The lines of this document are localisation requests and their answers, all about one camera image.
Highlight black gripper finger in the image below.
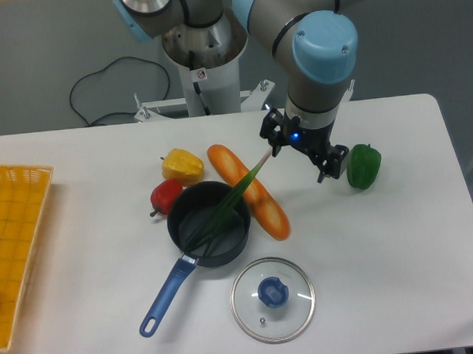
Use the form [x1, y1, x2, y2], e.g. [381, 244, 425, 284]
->
[317, 145, 349, 183]
[260, 108, 284, 157]

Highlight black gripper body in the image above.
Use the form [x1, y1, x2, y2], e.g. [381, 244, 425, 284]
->
[273, 110, 334, 166]

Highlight glass pot lid blue knob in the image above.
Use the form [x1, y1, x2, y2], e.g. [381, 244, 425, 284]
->
[228, 254, 319, 347]

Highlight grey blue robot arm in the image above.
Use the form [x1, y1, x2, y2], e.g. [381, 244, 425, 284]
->
[113, 0, 364, 179]

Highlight green bell pepper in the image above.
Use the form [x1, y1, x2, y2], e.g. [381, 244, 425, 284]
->
[346, 143, 382, 190]

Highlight orange baguette bread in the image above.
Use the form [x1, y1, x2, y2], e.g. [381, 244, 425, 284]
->
[208, 144, 291, 241]

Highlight yellow bell pepper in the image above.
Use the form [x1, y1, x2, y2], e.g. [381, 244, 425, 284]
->
[162, 148, 204, 187]

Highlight red bell pepper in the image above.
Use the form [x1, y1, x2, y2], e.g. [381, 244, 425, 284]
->
[150, 180, 183, 217]

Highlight green scallion leaves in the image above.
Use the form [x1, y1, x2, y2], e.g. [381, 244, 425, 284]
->
[185, 148, 272, 255]

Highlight yellow wicker basket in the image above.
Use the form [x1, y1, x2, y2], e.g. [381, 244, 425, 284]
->
[0, 165, 54, 352]

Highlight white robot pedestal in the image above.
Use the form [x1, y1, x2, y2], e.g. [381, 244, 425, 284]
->
[128, 8, 357, 123]

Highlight dark pot blue handle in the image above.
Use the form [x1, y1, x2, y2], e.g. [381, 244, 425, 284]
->
[139, 181, 251, 338]

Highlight black cable on floor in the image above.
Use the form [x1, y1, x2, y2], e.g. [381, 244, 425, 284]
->
[67, 54, 174, 128]

